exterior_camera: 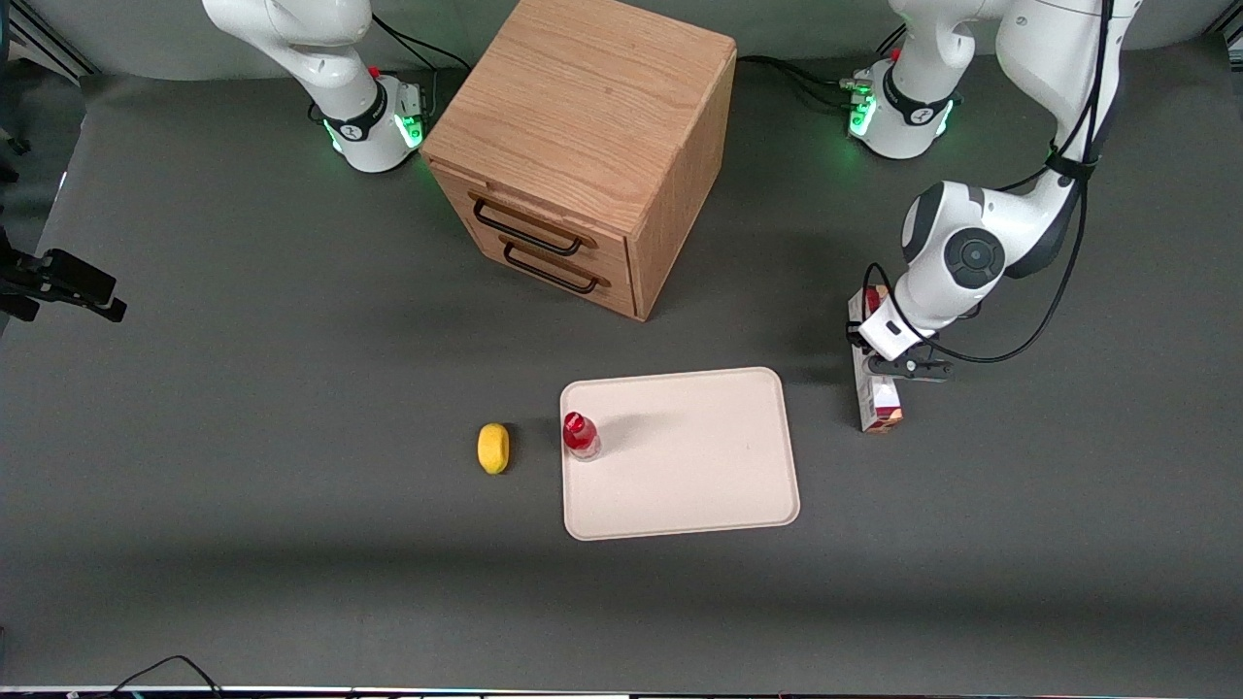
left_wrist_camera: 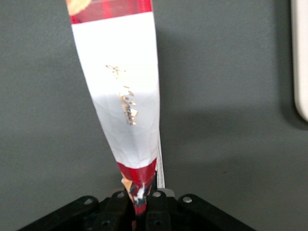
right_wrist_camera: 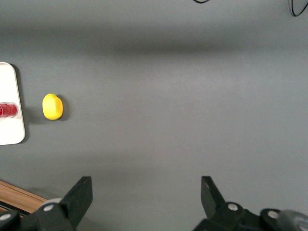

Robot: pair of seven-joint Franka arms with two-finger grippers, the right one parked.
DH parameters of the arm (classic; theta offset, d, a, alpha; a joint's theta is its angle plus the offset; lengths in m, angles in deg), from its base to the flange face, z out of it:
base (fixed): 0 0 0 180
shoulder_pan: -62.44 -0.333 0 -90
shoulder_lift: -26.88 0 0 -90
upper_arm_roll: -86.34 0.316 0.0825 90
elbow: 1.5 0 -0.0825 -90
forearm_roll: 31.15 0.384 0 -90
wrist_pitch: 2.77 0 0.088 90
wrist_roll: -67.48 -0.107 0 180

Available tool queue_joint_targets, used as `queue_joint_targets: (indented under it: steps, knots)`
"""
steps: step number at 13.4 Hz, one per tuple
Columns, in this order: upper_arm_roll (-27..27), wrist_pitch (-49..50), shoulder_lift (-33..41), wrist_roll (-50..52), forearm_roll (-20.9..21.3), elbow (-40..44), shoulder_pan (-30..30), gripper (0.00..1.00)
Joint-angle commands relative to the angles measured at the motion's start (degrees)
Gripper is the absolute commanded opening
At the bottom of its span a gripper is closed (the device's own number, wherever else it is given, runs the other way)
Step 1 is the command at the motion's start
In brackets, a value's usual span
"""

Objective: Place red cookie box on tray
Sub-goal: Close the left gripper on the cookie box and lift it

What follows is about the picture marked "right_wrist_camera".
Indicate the small red bottle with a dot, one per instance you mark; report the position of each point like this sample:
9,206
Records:
8,110

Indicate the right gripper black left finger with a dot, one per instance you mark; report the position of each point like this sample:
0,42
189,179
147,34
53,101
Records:
77,202

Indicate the white rectangular tray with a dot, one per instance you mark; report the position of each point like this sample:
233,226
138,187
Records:
9,81

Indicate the wooden drawer cabinet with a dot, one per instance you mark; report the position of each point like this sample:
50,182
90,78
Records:
16,195

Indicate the yellow lemon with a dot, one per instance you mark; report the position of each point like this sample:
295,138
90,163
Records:
52,107

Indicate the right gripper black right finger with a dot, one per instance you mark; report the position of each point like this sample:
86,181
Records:
214,207

